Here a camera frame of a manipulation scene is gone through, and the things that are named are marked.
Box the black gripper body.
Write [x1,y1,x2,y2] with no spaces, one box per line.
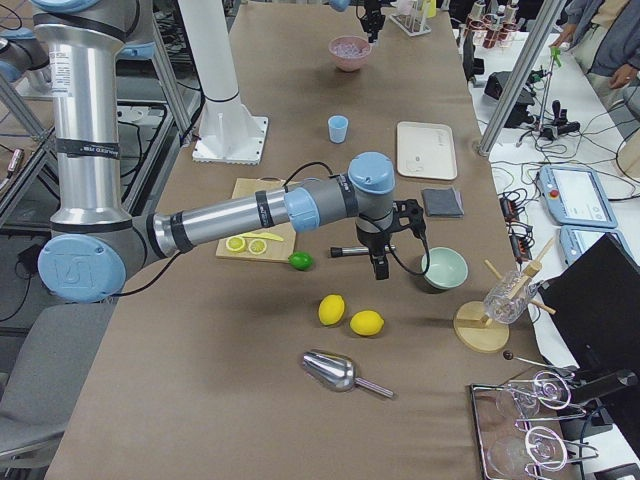
[356,199,425,256]
[360,0,384,29]

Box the steel muddler black tip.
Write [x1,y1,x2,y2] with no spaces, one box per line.
[329,246,372,258]

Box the pink bowl of ice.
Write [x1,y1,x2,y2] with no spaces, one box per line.
[328,36,372,72]

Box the light blue cup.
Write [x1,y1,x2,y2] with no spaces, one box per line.
[327,115,349,144]

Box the wooden cup tree stand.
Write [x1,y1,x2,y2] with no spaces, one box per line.
[454,238,556,353]

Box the steel ice scoop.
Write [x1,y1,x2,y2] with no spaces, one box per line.
[301,350,395,399]

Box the grey folded cloth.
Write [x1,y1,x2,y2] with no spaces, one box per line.
[421,187,464,218]

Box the yellow lemon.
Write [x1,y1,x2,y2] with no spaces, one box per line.
[349,310,385,337]
[318,294,346,326]

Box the beige rabbit tray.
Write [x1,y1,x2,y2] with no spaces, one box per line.
[396,121,458,181]

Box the light green bowl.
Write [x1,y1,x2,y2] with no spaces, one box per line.
[421,247,469,293]

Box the green lime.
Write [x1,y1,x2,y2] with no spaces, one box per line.
[288,251,314,271]

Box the lemon slice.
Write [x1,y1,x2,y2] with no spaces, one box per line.
[247,238,268,255]
[225,236,247,253]

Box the clear glass on stand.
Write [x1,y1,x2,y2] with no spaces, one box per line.
[483,270,537,325]

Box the yellow plastic knife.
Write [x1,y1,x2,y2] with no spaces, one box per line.
[239,232,284,242]

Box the teach pendant tablet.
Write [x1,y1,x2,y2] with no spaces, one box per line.
[537,165,618,229]
[559,225,627,266]

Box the black monitor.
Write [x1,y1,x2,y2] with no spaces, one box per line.
[541,233,639,453]

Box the clear glass on tray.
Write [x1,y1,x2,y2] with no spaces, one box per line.
[496,370,571,420]

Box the black framed wooden tray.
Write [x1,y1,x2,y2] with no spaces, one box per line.
[469,369,599,479]

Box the white wire cup rack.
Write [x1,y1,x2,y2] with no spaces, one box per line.
[391,0,435,37]

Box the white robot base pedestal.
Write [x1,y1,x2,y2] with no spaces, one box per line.
[178,0,268,165]

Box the aluminium frame post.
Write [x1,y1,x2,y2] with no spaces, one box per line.
[477,0,565,157]

